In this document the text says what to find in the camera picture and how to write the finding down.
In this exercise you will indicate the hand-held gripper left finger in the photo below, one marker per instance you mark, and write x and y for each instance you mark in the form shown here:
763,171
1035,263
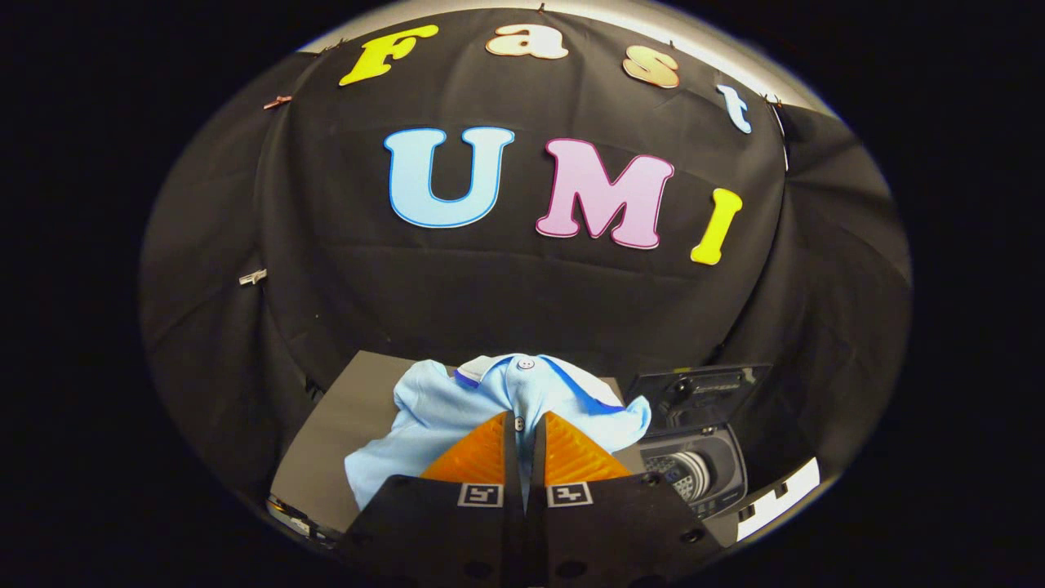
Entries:
510,457

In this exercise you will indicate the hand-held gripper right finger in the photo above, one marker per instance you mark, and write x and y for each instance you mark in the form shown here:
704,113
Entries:
535,457

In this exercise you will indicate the light blue polo shirt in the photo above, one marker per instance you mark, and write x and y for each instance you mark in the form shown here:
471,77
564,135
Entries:
433,408

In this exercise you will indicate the dark transparent washing machine lid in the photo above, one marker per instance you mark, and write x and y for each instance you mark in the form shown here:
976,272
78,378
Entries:
702,392

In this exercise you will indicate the silver clip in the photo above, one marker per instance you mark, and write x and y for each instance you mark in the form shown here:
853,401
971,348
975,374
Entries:
253,278

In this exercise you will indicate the copper clip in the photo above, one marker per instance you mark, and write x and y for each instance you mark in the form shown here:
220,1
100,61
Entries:
277,102

